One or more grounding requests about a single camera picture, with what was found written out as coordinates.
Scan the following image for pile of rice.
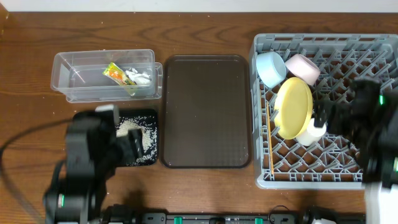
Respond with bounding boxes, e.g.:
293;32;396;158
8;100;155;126
116;115;158;167

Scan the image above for yellow plate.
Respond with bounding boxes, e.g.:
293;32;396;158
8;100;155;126
274;77;313;139

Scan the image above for white cup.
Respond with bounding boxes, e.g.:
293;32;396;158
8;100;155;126
296;118;326;146

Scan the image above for white bowl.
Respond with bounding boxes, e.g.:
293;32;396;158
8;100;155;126
285;54;320;85

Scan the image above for wooden chopstick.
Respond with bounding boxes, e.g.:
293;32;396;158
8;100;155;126
266;101;274;175

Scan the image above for light blue bowl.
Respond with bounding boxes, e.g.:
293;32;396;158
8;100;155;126
256;52;287;88

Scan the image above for white tissue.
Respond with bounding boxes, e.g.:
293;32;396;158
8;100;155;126
125;68;152;85

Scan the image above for green orange snack wrapper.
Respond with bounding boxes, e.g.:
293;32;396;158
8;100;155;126
103;62;136;85

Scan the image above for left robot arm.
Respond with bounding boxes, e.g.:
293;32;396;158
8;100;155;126
44;105;143;223

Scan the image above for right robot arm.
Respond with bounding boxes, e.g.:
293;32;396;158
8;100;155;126
314;79;397;223

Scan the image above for grey dishwasher rack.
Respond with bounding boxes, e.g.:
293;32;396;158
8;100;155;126
249;34;397;190

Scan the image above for black plastic tray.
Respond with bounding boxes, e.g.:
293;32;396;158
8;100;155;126
65;105;159;172

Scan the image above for clear plastic bin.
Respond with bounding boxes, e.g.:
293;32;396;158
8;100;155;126
50;49;163;103

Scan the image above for brown serving tray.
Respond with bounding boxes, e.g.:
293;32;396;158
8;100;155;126
160;55;251;169

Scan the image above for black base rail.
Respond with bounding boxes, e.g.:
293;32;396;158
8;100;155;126
102;212;366;224

